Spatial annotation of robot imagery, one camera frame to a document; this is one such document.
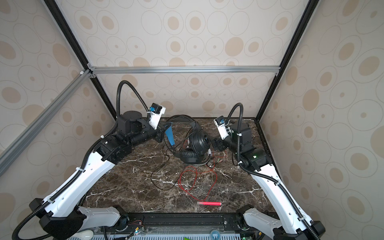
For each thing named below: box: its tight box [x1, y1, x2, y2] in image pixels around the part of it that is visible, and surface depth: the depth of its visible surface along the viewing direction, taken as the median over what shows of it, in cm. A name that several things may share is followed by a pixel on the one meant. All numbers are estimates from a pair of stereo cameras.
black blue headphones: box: [163, 114, 211, 166], surface depth 56 cm
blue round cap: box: [210, 229, 221, 240], surface depth 71 cm
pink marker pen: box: [197, 201, 222, 206], surface depth 81 cm
